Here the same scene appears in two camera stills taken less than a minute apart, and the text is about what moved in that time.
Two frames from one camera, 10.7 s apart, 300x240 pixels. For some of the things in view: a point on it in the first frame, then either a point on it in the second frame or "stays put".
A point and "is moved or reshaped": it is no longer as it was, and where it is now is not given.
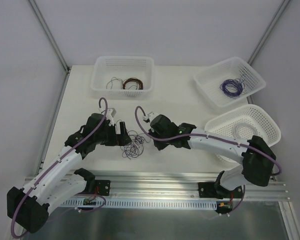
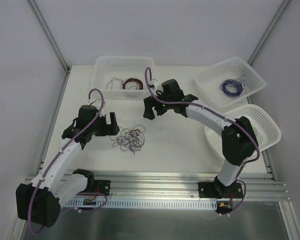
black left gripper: [122, 132] -> [106, 126]
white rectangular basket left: [122, 77] stays put
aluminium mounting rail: [167, 185] stays put
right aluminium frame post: [275, 19] stays put
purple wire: [134, 148] is moved or reshaped
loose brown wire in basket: [111, 83] stays put
